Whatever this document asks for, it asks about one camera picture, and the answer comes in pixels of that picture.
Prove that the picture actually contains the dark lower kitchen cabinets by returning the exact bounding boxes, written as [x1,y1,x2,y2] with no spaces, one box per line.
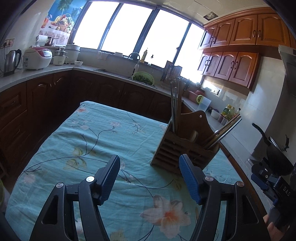
[0,70,193,186]

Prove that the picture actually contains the person's right hand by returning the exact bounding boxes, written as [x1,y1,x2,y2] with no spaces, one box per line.
[263,214,284,241]

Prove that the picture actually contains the teal floral tablecloth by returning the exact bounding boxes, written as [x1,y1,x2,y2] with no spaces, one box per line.
[4,100,243,241]

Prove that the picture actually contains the green colander with vegetables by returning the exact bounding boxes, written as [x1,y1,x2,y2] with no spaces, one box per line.
[132,71,154,86]

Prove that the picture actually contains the fruit poster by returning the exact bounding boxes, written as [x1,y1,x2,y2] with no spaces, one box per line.
[39,0,87,45]

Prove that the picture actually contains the wooden chopsticks in holder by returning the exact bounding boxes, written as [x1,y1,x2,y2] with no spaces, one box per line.
[203,114,242,150]

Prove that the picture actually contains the brown wooden utensil holder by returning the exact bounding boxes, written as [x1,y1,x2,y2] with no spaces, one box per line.
[151,110,220,175]

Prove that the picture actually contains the knife rack on counter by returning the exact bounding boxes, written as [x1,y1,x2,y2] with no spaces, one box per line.
[160,61,182,89]

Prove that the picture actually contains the condiment bottles group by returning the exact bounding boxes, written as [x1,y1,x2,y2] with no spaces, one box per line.
[218,104,241,125]

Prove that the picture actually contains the metal chopsticks in holder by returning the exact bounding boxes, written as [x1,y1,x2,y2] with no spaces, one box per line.
[170,77,182,134]

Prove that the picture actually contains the steel electric kettle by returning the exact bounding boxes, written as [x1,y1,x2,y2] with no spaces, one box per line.
[4,49,22,76]

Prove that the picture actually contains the small white blender appliance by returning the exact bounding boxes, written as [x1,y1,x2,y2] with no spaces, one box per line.
[53,47,67,66]

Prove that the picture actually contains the upper wooden wall cabinets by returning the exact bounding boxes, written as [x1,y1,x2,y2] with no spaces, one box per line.
[197,7,295,90]

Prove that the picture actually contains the white red rice cooker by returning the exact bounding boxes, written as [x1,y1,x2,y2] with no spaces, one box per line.
[23,47,53,70]

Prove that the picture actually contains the white steamer pot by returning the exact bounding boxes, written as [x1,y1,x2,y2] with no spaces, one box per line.
[64,44,80,64]

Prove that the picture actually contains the clear plastic measuring jug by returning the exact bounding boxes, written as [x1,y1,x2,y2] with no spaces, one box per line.
[196,95,211,112]

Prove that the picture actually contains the black wok on stove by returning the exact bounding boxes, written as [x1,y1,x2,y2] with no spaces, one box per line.
[252,123,293,176]

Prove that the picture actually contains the sink faucet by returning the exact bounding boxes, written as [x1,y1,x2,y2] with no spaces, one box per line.
[128,52,140,76]

